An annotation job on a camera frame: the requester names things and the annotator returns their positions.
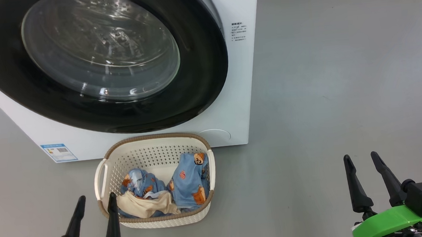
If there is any blue energy label sticker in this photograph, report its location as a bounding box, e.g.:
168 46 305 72
41 142 78 164

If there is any black printed text label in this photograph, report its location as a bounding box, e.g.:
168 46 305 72
230 21 248 42

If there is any white washing machine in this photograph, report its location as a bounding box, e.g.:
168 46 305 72
0 0 272 168

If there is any round white filter cover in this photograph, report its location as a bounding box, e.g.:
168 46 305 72
197 128 232 144

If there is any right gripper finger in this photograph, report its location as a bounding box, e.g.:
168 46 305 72
343 153 377 222
370 149 408 208

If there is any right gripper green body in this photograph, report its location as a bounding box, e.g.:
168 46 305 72
350 204 422 237

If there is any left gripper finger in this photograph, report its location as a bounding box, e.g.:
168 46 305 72
96 192 122 237
53 195 89 237

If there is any light blue bear-print garment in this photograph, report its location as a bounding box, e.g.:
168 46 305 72
119 166 174 220

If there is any cream basket with brown rim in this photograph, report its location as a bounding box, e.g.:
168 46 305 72
91 130 220 233

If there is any black glass washing machine door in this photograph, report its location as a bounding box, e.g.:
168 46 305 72
0 0 234 144

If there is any cream garment with orange print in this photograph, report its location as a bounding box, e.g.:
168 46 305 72
116 187 181 220

